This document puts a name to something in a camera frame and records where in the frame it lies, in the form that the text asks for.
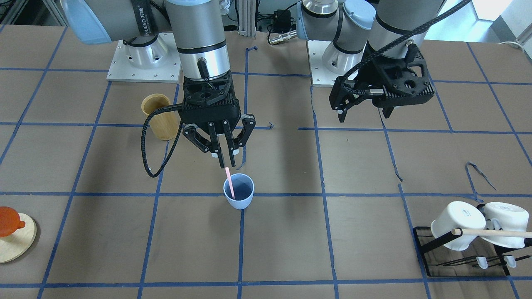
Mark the white mug near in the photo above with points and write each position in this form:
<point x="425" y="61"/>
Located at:
<point x="457" y="214"/>

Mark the pink chopstick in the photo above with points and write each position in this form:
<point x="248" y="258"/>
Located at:
<point x="229" y="181"/>

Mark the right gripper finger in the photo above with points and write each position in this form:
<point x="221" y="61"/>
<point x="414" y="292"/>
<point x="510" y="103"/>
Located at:
<point x="211" y="145"/>
<point x="234" y="144"/>

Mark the white mug far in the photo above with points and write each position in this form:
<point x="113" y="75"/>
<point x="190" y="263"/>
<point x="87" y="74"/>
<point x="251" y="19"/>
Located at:
<point x="507" y="217"/>

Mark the blue plastic cup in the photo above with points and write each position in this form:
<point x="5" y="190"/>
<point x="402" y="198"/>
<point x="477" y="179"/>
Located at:
<point x="243" y="187"/>

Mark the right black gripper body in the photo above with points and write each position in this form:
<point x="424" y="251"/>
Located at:
<point x="247" y="125"/>

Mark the aluminium frame post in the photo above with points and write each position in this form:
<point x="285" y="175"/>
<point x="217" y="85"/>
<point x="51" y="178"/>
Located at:
<point x="247" y="17"/>

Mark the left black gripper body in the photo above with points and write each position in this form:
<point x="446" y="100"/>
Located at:
<point x="364" y="75"/>

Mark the white mug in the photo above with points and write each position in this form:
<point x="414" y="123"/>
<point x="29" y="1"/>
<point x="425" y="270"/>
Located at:
<point x="507" y="217"/>
<point x="457" y="214"/>

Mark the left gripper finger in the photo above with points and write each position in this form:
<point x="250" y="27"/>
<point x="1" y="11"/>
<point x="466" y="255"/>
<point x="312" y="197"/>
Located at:
<point x="387" y="111"/>
<point x="342" y="100"/>

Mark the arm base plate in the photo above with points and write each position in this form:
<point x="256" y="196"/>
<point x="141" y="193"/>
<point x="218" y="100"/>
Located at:
<point x="327" y="63"/>
<point x="158" y="62"/>

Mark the bamboo chopstick holder cup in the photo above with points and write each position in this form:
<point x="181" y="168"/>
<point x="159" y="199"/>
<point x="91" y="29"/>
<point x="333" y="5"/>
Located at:
<point x="165" y="125"/>

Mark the orange lid on wooden coaster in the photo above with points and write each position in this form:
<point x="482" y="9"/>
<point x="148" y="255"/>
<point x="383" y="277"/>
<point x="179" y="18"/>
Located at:
<point x="17" y="233"/>

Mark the black wire mug rack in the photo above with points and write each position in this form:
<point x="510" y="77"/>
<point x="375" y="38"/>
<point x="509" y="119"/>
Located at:
<point x="463" y="253"/>

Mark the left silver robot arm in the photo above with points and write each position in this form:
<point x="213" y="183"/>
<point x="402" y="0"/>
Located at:
<point x="356" y="29"/>

